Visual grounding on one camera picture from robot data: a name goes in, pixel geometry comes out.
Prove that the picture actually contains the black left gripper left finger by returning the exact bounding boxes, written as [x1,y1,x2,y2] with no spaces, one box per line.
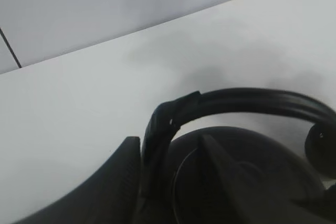
[19,136,141,223]

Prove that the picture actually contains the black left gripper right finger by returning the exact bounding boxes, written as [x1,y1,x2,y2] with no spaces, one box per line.
[200,135,331,223]

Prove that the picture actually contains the black round kettle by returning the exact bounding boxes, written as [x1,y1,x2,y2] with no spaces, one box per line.
[139,88,335,223]

